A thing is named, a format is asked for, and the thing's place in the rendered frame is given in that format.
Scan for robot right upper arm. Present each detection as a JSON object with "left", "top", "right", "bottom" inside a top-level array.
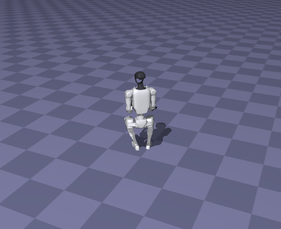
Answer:
[{"left": 149, "top": 87, "right": 156, "bottom": 108}]

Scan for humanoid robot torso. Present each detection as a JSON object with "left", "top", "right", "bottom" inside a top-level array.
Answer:
[{"left": 131, "top": 86, "right": 151, "bottom": 129}]

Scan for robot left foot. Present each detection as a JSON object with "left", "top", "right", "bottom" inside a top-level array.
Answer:
[{"left": 132, "top": 141, "right": 140, "bottom": 150}]

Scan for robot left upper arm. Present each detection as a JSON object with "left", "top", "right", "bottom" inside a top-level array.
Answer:
[{"left": 125, "top": 90, "right": 133, "bottom": 112}]

